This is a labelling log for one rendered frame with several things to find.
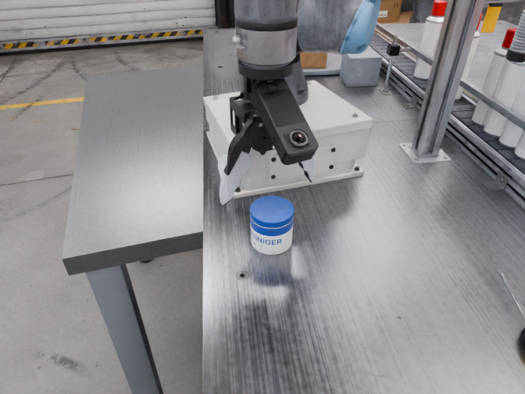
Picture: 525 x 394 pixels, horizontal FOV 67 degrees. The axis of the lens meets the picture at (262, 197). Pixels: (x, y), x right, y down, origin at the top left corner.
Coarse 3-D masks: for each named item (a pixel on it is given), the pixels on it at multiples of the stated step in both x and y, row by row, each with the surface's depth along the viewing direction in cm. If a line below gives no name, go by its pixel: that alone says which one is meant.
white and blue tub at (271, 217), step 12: (252, 204) 63; (264, 204) 63; (276, 204) 63; (288, 204) 63; (252, 216) 61; (264, 216) 61; (276, 216) 61; (288, 216) 61; (252, 228) 63; (264, 228) 60; (276, 228) 60; (288, 228) 62; (252, 240) 64; (264, 240) 62; (276, 240) 62; (288, 240) 63; (264, 252) 63; (276, 252) 63
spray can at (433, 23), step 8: (440, 0) 105; (440, 8) 104; (432, 16) 106; (440, 16) 105; (432, 24) 106; (440, 24) 105; (424, 32) 108; (432, 32) 107; (440, 32) 106; (424, 40) 109; (432, 40) 108; (424, 48) 110; (432, 48) 109; (432, 56) 110; (416, 64) 114; (424, 64) 112; (416, 72) 114; (424, 72) 113; (424, 80) 114
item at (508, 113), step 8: (376, 24) 136; (384, 32) 130; (392, 32) 126; (400, 40) 120; (416, 48) 112; (424, 56) 106; (464, 80) 91; (464, 88) 90; (472, 88) 88; (480, 96) 85; (488, 96) 83; (488, 104) 83; (496, 104) 80; (504, 112) 78; (512, 112) 77; (512, 120) 76; (520, 120) 74
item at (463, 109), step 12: (384, 48) 140; (396, 60) 129; (408, 60) 129; (408, 72) 120; (420, 84) 111; (456, 108) 98; (468, 108) 98; (468, 120) 93; (480, 132) 88; (492, 144) 83; (504, 156) 79
